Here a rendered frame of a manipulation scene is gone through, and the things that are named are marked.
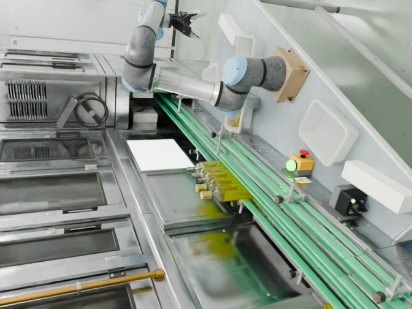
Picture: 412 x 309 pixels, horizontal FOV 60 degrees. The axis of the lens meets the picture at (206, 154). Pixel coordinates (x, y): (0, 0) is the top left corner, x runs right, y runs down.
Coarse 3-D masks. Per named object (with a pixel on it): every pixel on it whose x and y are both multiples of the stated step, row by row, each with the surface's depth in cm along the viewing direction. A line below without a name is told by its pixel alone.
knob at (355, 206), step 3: (357, 201) 120; (354, 204) 119; (357, 204) 119; (360, 204) 118; (363, 204) 119; (351, 207) 120; (354, 207) 119; (357, 207) 118; (360, 207) 119; (363, 207) 119; (351, 210) 120; (354, 210) 119; (357, 210) 118; (360, 210) 118; (363, 210) 118; (366, 210) 119; (357, 213) 120
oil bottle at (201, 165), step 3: (201, 162) 174; (204, 162) 174; (207, 162) 175; (210, 162) 175; (213, 162) 176; (216, 162) 176; (219, 162) 177; (222, 162) 177; (198, 165) 172; (201, 165) 172; (204, 165) 172; (207, 165) 172; (210, 165) 173; (213, 165) 173; (216, 165) 174; (219, 165) 174; (222, 165) 175; (198, 168) 172; (201, 168) 171; (198, 171) 172
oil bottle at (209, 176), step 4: (212, 172) 166; (216, 172) 166; (220, 172) 167; (224, 172) 167; (228, 172) 168; (208, 176) 162; (212, 176) 162; (216, 176) 163; (220, 176) 163; (224, 176) 164; (228, 176) 164; (232, 176) 165; (208, 180) 162
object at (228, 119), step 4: (244, 104) 179; (244, 108) 180; (228, 116) 197; (232, 116) 198; (236, 116) 199; (240, 116) 182; (224, 120) 199; (228, 120) 198; (232, 120) 199; (240, 120) 182; (224, 124) 199; (228, 124) 199; (240, 124) 183; (228, 128) 195; (232, 128) 196; (236, 128) 196; (240, 128) 184; (236, 132) 190
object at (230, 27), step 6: (222, 18) 203; (228, 18) 201; (222, 24) 203; (228, 24) 196; (234, 24) 198; (228, 30) 196; (234, 30) 193; (240, 30) 195; (228, 36) 197; (234, 36) 190; (234, 42) 192
